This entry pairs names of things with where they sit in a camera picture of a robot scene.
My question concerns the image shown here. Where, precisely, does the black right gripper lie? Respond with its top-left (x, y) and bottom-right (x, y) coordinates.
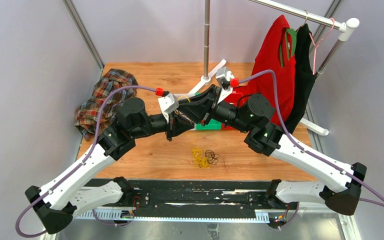
top-left (176, 85), bottom-right (251, 135)

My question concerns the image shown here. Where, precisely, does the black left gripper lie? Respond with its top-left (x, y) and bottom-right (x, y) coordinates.
top-left (131, 110), bottom-right (196, 142)

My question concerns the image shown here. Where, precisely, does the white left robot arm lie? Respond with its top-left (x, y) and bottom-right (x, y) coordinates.
top-left (25, 94), bottom-right (201, 234)

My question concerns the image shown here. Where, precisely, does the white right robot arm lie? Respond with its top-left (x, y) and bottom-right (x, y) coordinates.
top-left (177, 85), bottom-right (367, 216)

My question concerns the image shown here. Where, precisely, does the green plastic bin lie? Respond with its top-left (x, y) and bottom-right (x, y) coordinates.
top-left (195, 119), bottom-right (222, 131)

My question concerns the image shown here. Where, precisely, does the white plastic bin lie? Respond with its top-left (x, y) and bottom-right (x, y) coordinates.
top-left (174, 93), bottom-right (195, 100)

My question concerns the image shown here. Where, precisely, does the red plastic bin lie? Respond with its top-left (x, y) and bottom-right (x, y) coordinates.
top-left (223, 87), bottom-right (245, 107)

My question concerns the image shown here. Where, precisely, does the red sweater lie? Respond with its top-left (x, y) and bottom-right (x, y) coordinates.
top-left (238, 15), bottom-right (296, 122)

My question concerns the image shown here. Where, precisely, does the plaid shirt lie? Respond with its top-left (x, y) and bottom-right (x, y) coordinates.
top-left (74, 68), bottom-right (138, 141)

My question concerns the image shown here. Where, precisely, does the black garment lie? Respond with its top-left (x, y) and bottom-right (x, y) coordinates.
top-left (284, 23), bottom-right (317, 134)

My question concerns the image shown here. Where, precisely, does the green hanger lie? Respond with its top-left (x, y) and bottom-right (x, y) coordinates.
top-left (279, 28), bottom-right (297, 68)

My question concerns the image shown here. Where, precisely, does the pink hanger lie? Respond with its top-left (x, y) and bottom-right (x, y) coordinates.
top-left (309, 17), bottom-right (335, 76)

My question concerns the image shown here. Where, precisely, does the silver clothes rack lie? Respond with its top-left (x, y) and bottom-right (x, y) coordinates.
top-left (187, 0), bottom-right (361, 137)

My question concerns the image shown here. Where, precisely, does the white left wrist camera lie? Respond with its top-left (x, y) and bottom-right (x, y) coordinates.
top-left (157, 93), bottom-right (180, 122)

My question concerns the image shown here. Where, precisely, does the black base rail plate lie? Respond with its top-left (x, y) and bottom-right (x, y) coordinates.
top-left (79, 178), bottom-right (299, 220)

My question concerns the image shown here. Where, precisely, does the aluminium frame rail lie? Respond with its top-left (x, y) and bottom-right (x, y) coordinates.
top-left (39, 188), bottom-right (362, 240)

